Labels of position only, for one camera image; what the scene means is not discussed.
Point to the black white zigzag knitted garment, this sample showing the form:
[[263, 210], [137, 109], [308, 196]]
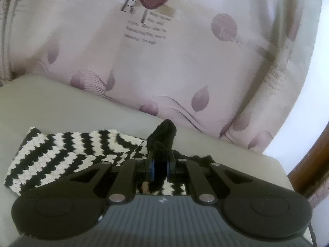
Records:
[[51, 154]]

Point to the leaf print curtain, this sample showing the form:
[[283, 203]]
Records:
[[154, 69]]

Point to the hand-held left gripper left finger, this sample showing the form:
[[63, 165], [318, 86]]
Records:
[[152, 170]]

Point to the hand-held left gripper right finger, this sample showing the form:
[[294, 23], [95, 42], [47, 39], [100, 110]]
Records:
[[168, 170]]

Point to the brown wooden door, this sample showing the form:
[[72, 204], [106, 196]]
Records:
[[309, 169]]

